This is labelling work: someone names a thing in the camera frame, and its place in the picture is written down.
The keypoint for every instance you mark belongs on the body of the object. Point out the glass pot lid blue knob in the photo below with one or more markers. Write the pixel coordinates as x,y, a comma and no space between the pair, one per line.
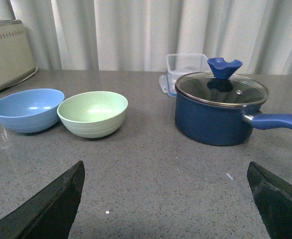
221,86

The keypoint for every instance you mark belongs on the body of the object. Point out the cream two-slot toaster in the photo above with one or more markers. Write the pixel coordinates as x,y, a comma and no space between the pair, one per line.
17,63

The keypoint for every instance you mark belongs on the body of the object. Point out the white pleated curtain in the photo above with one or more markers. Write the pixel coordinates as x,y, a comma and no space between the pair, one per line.
136,35

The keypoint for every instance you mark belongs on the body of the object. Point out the blue plastic bowl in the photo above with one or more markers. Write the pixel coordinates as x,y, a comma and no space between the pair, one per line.
30,111

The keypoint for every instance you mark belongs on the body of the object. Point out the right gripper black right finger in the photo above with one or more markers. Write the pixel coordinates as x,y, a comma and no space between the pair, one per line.
273,197

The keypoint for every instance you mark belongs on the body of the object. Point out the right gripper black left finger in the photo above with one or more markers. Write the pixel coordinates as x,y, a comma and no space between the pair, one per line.
51,212

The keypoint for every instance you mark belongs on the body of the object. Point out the green plastic bowl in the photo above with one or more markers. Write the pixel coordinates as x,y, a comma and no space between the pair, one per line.
93,114

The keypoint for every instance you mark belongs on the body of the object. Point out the clear plastic food container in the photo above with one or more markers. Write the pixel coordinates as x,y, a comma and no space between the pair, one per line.
181,64

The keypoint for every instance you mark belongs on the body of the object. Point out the dark blue saucepan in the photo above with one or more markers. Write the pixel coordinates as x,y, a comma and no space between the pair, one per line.
223,126

